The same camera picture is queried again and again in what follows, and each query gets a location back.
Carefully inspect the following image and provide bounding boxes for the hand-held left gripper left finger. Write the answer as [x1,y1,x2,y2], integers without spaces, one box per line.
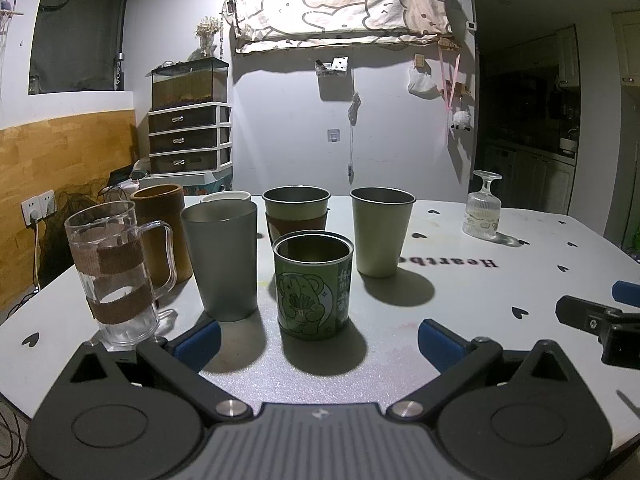
[39,319,253,423]

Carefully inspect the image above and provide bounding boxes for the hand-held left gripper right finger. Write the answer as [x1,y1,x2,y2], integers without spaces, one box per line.
[386,318,603,423]

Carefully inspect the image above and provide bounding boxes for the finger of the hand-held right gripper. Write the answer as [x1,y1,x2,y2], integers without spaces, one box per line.
[555,294,640,366]
[612,281,640,307]

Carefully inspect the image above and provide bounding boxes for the ribbed glass goblet cup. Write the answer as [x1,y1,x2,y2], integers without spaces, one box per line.
[462,170,503,241]

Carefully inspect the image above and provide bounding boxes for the grey metal cup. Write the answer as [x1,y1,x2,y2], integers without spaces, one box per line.
[180,203,261,322]

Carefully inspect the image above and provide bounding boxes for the green printed tin cup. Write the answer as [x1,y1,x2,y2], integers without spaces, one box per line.
[272,230,356,342]

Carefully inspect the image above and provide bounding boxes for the pale metal cup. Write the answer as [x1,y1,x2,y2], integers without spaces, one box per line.
[350,186,417,278]

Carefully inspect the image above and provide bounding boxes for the brown bamboo cup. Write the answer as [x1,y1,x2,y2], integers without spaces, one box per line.
[130,183,196,288]

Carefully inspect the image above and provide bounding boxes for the white cup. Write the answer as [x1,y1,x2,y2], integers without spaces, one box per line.
[201,191,252,206]

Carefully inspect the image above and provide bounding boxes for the metal cup with brown sleeve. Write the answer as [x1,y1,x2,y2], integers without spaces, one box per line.
[261,186,333,246]

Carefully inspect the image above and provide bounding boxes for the glass mug with brown bands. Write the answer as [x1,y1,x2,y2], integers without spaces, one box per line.
[64,201,178,348]

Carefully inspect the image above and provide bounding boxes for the lower kitchen cabinet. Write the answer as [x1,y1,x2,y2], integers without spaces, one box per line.
[482,142,577,216]

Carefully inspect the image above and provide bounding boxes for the plastic drawer unit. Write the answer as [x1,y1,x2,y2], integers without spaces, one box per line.
[147,102,234,177]

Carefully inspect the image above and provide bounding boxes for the sheep plush toy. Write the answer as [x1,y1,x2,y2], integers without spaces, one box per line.
[448,110,474,134]

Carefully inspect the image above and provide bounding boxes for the white upper kitchen cabinet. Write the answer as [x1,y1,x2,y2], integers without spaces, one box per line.
[555,10,640,92]

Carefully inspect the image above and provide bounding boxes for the pink sticks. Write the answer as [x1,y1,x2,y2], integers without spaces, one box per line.
[437,42,464,142]

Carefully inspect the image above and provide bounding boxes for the glass fish tank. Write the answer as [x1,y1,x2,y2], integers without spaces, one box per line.
[150,58,230,110]

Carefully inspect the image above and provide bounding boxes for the white hanging pouch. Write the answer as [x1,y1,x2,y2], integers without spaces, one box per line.
[407,67,439,96]

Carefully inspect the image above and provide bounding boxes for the dried flower bouquet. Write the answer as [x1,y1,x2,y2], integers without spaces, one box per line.
[192,16,221,58]

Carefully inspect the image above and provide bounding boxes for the dark window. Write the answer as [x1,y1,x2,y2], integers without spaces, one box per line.
[27,0,134,95]

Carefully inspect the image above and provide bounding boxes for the white power cable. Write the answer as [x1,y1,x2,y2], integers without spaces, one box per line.
[29,212,45,292]

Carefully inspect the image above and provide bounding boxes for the white wall socket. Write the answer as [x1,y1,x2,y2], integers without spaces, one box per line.
[21,189,56,223]

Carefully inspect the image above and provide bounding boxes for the clear wall shelf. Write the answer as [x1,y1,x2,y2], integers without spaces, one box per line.
[314,56,349,79]

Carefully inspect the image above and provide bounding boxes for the printed cloth on wall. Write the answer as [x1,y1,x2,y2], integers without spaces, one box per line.
[227,0,453,56]

